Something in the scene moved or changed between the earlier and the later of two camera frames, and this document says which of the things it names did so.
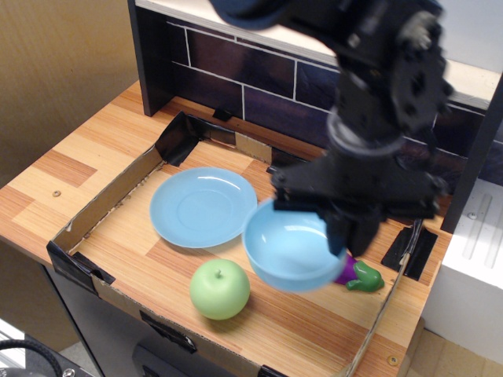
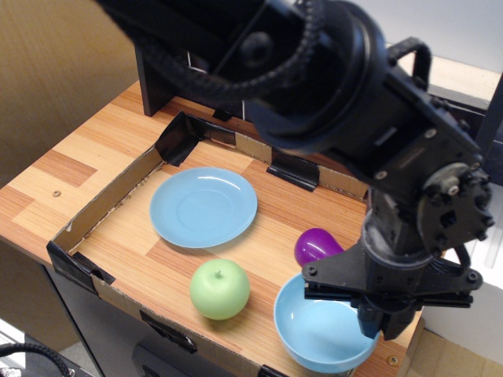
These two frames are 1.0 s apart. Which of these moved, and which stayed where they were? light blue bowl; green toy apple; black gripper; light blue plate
Moved: black gripper; light blue bowl
Stayed: green toy apple; light blue plate
